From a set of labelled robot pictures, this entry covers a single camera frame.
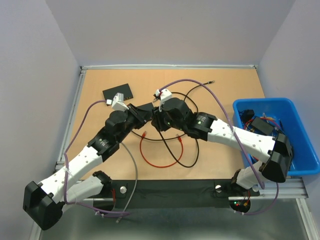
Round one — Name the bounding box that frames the red ethernet cable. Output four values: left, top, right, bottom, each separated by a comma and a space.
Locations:
139, 130, 185, 168

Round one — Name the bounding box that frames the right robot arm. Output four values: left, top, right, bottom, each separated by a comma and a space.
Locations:
151, 97, 293, 195

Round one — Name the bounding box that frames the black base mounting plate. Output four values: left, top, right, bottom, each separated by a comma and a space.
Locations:
82, 179, 261, 210

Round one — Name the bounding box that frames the black power adapter in bin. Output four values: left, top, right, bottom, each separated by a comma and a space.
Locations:
251, 117, 274, 136

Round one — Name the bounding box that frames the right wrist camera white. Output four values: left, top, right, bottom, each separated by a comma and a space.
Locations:
153, 88, 172, 111

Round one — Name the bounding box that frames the aluminium front rail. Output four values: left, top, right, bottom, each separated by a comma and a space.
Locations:
39, 178, 308, 201

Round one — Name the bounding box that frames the grey ethernet cable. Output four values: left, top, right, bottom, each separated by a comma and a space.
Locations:
116, 142, 139, 224

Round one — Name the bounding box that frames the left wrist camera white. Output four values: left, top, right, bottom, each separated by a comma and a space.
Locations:
106, 92, 129, 112

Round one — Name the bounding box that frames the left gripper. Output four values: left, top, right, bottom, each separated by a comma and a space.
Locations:
116, 103, 153, 143

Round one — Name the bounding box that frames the black network switch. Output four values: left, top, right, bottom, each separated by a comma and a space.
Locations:
102, 83, 134, 106
136, 102, 154, 118

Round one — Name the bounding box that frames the black ethernet cable long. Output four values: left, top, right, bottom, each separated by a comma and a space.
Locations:
131, 80, 215, 142

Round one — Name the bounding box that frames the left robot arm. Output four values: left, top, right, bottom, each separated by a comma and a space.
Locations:
22, 104, 152, 230

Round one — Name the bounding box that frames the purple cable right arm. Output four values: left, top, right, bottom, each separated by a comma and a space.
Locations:
159, 79, 280, 216

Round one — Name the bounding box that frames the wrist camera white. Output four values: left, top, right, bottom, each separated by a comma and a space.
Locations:
153, 88, 172, 111
106, 92, 129, 112

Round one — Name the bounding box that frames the black ethernet cable short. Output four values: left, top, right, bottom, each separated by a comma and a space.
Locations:
152, 92, 201, 169

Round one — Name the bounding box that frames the blue plastic bin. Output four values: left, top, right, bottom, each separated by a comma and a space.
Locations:
232, 97, 320, 177

